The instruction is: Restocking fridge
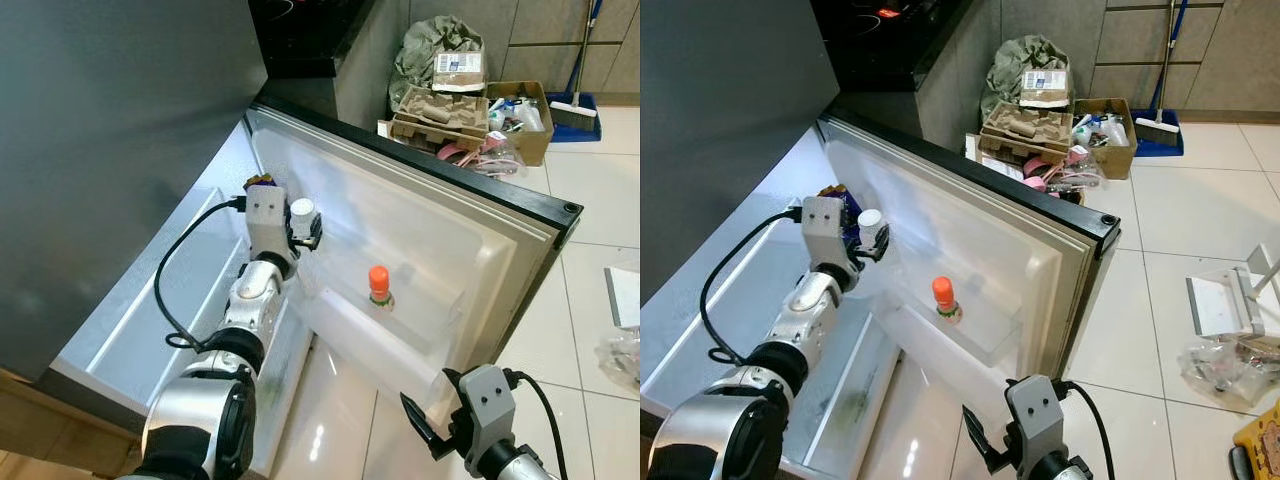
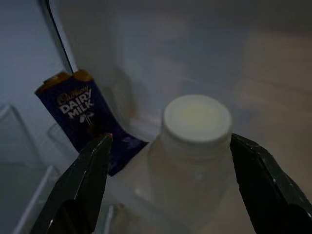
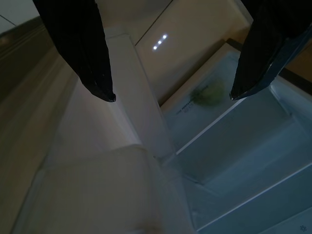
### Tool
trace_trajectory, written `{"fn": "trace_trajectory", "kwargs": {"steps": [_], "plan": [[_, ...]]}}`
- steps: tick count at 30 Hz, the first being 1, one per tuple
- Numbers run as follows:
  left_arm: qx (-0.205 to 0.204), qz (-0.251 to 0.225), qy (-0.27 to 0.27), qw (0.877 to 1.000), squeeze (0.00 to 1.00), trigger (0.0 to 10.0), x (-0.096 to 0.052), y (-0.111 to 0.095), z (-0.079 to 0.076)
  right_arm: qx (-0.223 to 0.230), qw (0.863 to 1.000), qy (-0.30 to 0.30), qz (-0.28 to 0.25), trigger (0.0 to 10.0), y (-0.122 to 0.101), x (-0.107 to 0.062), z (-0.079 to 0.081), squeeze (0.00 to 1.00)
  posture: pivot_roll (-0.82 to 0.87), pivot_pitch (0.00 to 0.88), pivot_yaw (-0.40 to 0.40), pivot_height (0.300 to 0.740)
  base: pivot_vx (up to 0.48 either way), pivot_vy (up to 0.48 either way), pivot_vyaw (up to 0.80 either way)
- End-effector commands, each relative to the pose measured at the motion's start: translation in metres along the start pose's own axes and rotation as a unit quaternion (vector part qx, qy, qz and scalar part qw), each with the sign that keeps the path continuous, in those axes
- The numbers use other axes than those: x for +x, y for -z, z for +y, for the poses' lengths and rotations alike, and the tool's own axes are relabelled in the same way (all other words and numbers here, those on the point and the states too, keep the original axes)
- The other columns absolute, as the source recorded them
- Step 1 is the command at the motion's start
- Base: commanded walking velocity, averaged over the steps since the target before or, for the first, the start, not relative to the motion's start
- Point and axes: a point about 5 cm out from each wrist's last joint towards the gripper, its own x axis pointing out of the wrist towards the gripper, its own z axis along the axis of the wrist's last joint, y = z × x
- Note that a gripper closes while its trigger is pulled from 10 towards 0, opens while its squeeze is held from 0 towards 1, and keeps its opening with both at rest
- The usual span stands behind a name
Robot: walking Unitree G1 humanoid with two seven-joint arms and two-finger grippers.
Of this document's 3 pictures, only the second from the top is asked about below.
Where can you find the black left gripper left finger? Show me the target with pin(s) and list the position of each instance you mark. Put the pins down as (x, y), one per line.
(80, 190)

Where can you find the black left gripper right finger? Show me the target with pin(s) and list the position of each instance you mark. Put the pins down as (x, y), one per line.
(268, 202)

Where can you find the white capped plastic bottle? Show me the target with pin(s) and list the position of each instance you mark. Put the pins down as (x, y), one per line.
(197, 117)

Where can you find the silver fridge door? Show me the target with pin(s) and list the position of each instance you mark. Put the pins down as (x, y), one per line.
(109, 48)

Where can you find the silver fridge body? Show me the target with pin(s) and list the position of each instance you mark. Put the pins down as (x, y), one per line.
(19, 48)

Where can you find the purple chocolate bar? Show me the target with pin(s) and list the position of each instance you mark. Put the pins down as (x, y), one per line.
(75, 107)

